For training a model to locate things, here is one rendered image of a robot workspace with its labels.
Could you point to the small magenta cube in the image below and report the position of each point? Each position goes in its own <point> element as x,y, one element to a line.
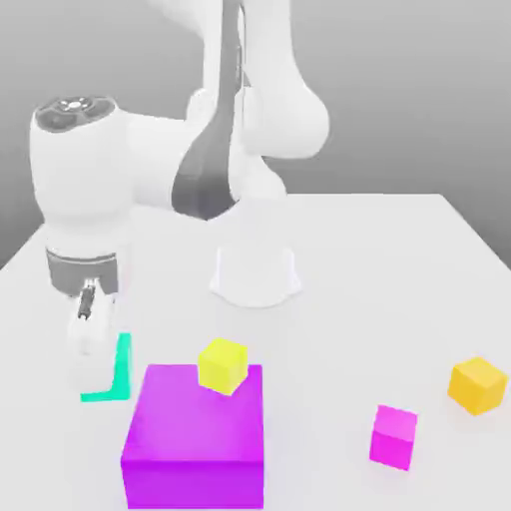
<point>393,439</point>

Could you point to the small yellow cube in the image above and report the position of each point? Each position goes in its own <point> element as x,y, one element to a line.
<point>221,367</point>

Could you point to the small teal cube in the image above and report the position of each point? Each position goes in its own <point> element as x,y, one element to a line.
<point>123,371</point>

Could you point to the large purple box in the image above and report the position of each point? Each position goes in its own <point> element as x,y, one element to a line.
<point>191,439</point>

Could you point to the small orange cube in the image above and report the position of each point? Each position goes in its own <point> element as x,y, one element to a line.
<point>477,385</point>

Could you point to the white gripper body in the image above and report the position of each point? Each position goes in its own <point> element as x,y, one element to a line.
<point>96,351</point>

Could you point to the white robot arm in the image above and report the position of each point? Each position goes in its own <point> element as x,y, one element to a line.
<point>80,167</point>

